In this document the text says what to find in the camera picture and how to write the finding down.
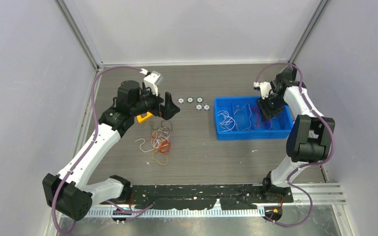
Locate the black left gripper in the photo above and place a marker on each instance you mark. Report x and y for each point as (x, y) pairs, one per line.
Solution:
(166, 111)

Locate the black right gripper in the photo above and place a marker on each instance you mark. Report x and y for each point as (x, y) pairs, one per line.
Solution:
(267, 113)

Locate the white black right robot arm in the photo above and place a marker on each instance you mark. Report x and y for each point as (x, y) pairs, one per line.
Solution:
(310, 139)

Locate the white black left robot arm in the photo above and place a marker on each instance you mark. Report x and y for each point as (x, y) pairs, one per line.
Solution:
(68, 192)

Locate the yellow plastic tool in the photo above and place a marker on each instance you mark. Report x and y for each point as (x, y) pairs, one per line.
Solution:
(144, 117)

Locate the blue plastic divided tray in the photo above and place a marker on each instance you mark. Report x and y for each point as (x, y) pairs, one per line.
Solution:
(239, 118)

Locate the black wedge with clear plate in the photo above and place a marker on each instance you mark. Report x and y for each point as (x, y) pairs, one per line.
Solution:
(290, 71)

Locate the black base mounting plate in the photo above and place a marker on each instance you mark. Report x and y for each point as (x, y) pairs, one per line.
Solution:
(199, 197)

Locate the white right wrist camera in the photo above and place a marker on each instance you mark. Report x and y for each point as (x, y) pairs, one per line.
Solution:
(265, 88)

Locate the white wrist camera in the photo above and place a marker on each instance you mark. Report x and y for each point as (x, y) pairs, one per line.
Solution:
(152, 80)
(265, 88)

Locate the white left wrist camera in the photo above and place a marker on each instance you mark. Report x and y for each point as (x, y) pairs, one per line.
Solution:
(152, 80)

